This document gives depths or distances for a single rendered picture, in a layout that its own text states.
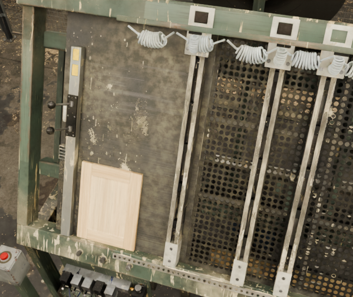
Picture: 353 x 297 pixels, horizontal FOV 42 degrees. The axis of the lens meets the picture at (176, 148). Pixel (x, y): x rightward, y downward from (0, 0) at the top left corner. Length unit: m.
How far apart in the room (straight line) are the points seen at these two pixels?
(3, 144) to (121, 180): 2.23
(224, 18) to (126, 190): 0.92
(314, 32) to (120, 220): 1.24
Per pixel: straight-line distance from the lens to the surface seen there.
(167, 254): 2.22
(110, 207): 2.29
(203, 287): 2.28
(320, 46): 1.68
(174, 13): 1.92
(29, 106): 2.31
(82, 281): 2.51
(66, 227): 2.42
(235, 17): 1.86
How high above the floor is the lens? 2.92
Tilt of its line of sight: 48 degrees down
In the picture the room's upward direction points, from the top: 4 degrees counter-clockwise
